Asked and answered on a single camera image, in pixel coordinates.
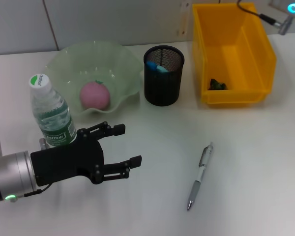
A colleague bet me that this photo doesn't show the right gripper cable with plug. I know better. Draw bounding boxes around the right gripper cable with plug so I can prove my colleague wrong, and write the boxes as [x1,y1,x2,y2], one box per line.
[237,0,295,35]

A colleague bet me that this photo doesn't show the green plastic wrapper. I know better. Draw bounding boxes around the green plastic wrapper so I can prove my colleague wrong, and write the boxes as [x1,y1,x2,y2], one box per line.
[207,78,229,91]

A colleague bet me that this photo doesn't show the pink toy peach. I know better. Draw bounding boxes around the pink toy peach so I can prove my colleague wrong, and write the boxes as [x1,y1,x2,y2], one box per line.
[79,80,111,111]

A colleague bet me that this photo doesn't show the silver ballpoint pen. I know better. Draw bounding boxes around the silver ballpoint pen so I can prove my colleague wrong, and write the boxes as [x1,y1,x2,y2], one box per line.
[186,142,214,211]

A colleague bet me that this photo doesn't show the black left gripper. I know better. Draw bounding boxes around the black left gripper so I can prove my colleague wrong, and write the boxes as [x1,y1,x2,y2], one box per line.
[30,121,143,187]

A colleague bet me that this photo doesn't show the yellow plastic bin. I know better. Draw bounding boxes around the yellow plastic bin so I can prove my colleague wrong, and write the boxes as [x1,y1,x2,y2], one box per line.
[192,2,277,109]

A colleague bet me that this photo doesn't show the left gripper cable with plugs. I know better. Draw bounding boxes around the left gripper cable with plugs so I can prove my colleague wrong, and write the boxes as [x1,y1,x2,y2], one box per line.
[23,138,52,197]

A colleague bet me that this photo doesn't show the green wavy glass fruit bowl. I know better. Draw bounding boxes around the green wavy glass fruit bowl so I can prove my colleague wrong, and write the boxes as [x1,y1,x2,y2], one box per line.
[46,41,143,116]

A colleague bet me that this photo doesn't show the blue scissors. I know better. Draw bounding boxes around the blue scissors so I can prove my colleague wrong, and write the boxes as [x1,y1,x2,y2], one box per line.
[147,61,169,74]

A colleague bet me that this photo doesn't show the clear green-label water bottle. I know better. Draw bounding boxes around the clear green-label water bottle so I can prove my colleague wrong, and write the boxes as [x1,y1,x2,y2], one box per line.
[29,73,77,148]

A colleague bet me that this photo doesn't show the black mesh pen holder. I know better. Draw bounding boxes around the black mesh pen holder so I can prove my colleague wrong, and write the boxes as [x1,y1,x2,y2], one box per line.
[143,45,185,107]

